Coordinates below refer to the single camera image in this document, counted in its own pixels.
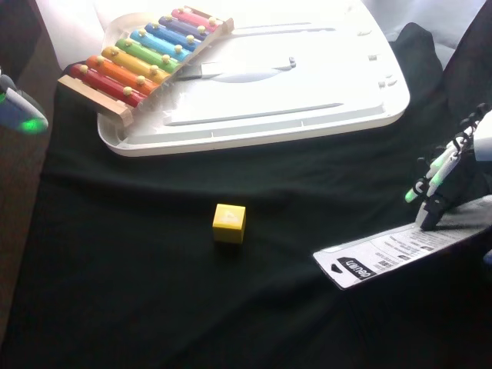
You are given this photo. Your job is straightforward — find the rainbow wooden toy xylophone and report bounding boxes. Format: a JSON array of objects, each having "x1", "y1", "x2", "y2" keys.
[{"x1": 56, "y1": 4, "x2": 234, "y2": 130}]

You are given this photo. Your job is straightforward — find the white plastic box lid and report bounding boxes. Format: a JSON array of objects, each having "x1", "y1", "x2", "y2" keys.
[{"x1": 96, "y1": 0, "x2": 411, "y2": 158}]

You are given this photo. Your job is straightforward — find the yellow wooden cube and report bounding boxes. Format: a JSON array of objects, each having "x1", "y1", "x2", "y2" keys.
[{"x1": 211, "y1": 203, "x2": 247, "y2": 245}]

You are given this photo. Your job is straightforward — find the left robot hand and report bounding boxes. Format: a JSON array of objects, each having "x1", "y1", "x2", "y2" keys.
[{"x1": 0, "y1": 75, "x2": 50, "y2": 136}]

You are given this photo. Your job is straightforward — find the black table cloth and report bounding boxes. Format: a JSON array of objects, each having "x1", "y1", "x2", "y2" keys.
[{"x1": 0, "y1": 21, "x2": 492, "y2": 369}]

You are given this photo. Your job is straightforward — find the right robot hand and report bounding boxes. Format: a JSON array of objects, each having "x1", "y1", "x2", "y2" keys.
[{"x1": 403, "y1": 101, "x2": 492, "y2": 231}]

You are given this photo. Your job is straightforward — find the silver blister pack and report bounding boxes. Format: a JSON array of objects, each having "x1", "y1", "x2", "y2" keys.
[{"x1": 313, "y1": 194, "x2": 492, "y2": 291}]

